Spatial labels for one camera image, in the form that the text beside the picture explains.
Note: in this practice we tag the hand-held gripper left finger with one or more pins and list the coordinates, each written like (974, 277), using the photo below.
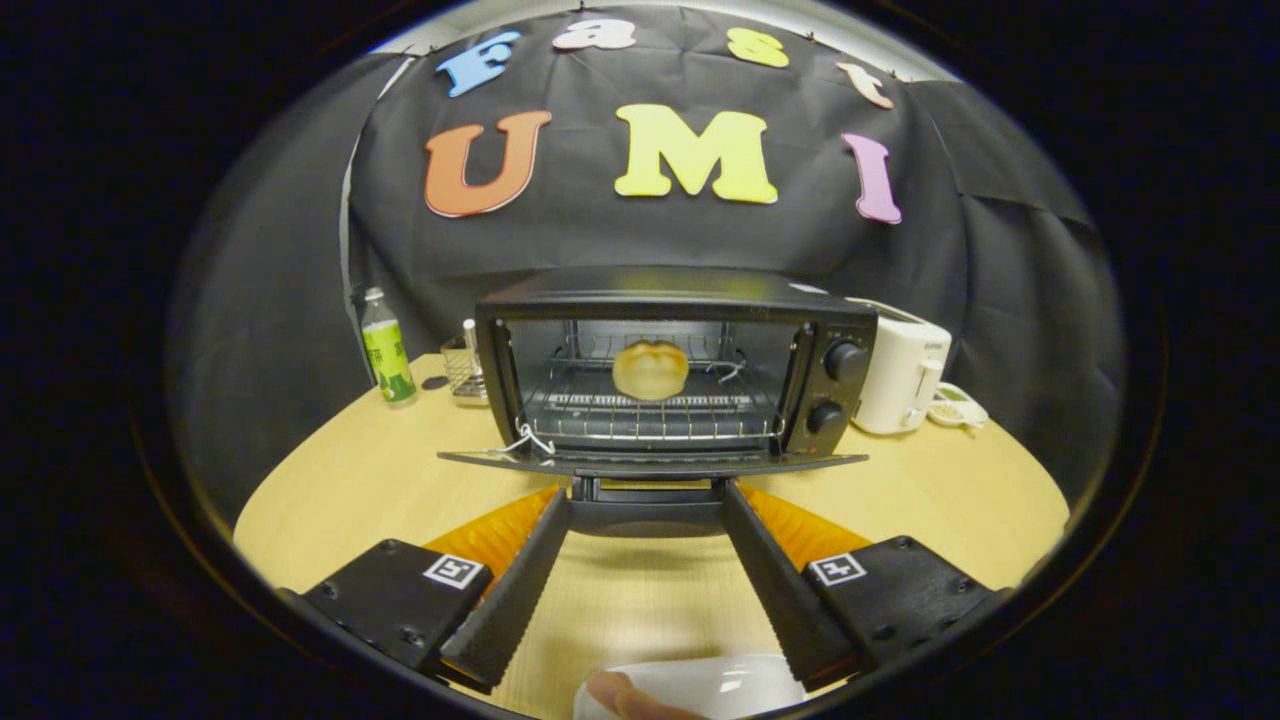
(510, 600)

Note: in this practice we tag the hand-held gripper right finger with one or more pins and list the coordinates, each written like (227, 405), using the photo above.
(780, 600)

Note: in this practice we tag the golden bread bun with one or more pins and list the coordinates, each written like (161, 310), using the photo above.
(650, 370)

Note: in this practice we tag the black toaster oven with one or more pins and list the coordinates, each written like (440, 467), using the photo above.
(680, 290)

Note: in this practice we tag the white pop-up toaster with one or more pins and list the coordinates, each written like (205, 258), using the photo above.
(895, 375)

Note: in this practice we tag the white square plate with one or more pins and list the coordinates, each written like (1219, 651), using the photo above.
(750, 685)

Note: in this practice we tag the small black disc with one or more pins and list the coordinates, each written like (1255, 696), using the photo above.
(434, 382)

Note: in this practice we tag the white divided snack dish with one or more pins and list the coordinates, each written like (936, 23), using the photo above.
(955, 410)

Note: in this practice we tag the green label drink bottle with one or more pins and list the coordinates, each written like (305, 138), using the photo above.
(388, 360)

